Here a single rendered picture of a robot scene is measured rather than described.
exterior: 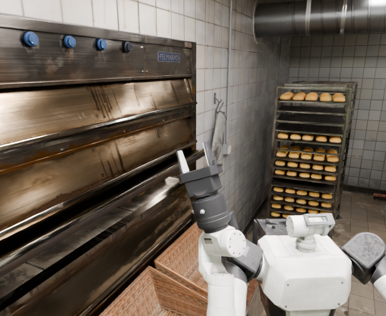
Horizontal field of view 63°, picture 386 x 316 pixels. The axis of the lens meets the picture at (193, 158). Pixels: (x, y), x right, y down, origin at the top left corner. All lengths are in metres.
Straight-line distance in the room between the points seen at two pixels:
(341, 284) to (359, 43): 4.58
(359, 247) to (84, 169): 1.05
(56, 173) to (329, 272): 0.99
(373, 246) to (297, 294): 0.29
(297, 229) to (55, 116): 0.90
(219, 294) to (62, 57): 0.96
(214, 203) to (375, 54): 4.78
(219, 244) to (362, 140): 4.82
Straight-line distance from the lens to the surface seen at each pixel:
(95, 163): 1.42
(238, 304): 0.95
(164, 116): 1.83
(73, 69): 1.32
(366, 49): 5.39
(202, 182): 0.79
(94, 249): 1.53
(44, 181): 1.26
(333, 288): 1.09
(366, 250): 1.16
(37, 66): 1.22
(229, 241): 0.78
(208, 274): 0.84
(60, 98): 1.28
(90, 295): 1.60
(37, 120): 1.19
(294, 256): 1.04
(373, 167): 5.61
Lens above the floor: 1.96
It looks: 16 degrees down
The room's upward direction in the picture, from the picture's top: straight up
